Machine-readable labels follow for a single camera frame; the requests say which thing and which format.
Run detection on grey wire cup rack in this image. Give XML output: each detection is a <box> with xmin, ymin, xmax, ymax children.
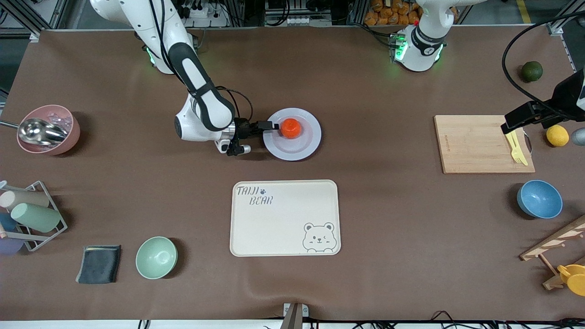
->
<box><xmin>0</xmin><ymin>180</ymin><xmax>68</xmax><ymax>252</ymax></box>

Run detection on dark grey folded cloth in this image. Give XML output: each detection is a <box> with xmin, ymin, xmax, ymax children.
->
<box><xmin>75</xmin><ymin>245</ymin><xmax>122</xmax><ymax>285</ymax></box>

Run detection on blue bowl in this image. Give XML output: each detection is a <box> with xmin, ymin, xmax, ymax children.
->
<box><xmin>517</xmin><ymin>180</ymin><xmax>564</xmax><ymax>219</ymax></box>

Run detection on orange fruit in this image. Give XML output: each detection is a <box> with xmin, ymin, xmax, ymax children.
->
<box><xmin>280</xmin><ymin>118</ymin><xmax>303</xmax><ymax>139</ymax></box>

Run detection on yellow plastic fork knife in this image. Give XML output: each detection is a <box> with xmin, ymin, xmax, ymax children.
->
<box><xmin>508</xmin><ymin>130</ymin><xmax>529</xmax><ymax>166</ymax></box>

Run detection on white power strip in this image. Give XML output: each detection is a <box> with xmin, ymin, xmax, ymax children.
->
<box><xmin>183</xmin><ymin>0</ymin><xmax>229</xmax><ymax>28</ymax></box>

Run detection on light green bowl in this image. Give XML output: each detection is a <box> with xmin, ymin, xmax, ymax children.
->
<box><xmin>135</xmin><ymin>236</ymin><xmax>178</xmax><ymax>280</ymax></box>

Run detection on yellow lemon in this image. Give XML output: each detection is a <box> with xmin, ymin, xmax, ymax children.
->
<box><xmin>546</xmin><ymin>125</ymin><xmax>570</xmax><ymax>147</ymax></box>

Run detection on white round plate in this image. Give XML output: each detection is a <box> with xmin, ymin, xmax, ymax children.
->
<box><xmin>262</xmin><ymin>107</ymin><xmax>322</xmax><ymax>162</ymax></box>

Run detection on beige cup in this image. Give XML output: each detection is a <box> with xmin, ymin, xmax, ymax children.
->
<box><xmin>0</xmin><ymin>190</ymin><xmax>50</xmax><ymax>211</ymax></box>

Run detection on brown table cover sheet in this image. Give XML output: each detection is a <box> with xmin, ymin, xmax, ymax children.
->
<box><xmin>0</xmin><ymin>25</ymin><xmax>585</xmax><ymax>321</ymax></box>

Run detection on yellow cup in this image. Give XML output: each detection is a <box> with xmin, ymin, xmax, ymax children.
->
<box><xmin>558</xmin><ymin>264</ymin><xmax>585</xmax><ymax>297</ymax></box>

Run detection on wooden rack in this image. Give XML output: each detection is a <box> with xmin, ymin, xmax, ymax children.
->
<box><xmin>520</xmin><ymin>215</ymin><xmax>585</xmax><ymax>291</ymax></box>

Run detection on purple cup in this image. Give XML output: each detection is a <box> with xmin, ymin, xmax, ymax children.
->
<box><xmin>0</xmin><ymin>238</ymin><xmax>24</xmax><ymax>255</ymax></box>

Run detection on metal scoop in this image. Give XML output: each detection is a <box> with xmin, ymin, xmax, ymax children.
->
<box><xmin>0</xmin><ymin>118</ymin><xmax>69</xmax><ymax>147</ymax></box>

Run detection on dark green round fruit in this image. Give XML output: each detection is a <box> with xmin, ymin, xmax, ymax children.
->
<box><xmin>521</xmin><ymin>61</ymin><xmax>544</xmax><ymax>83</ymax></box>

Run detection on bag of orange items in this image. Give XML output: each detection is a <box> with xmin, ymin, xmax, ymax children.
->
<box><xmin>364</xmin><ymin>0</ymin><xmax>421</xmax><ymax>26</ymax></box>

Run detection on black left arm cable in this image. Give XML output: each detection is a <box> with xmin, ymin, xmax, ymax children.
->
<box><xmin>502</xmin><ymin>13</ymin><xmax>585</xmax><ymax>115</ymax></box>

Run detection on light green cup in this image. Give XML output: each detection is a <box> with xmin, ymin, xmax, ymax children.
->
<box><xmin>11</xmin><ymin>202</ymin><xmax>61</xmax><ymax>233</ymax></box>

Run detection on white socket strip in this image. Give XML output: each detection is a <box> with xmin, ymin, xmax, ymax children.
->
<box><xmin>286</xmin><ymin>16</ymin><xmax>332</xmax><ymax>27</ymax></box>

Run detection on pink bowl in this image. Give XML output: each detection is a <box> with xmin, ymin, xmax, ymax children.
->
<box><xmin>16</xmin><ymin>105</ymin><xmax>81</xmax><ymax>156</ymax></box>

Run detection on black arm base cable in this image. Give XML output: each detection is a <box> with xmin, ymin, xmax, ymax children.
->
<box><xmin>359</xmin><ymin>22</ymin><xmax>396</xmax><ymax>49</ymax></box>

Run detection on cream bear print tray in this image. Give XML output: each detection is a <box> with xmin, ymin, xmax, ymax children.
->
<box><xmin>229</xmin><ymin>180</ymin><xmax>341</xmax><ymax>257</ymax></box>

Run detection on wooden cutting board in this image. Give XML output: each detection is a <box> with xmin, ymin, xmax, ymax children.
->
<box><xmin>434</xmin><ymin>115</ymin><xmax>536</xmax><ymax>175</ymax></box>

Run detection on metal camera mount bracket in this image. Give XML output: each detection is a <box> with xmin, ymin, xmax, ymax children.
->
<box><xmin>280</xmin><ymin>302</ymin><xmax>309</xmax><ymax>329</ymax></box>

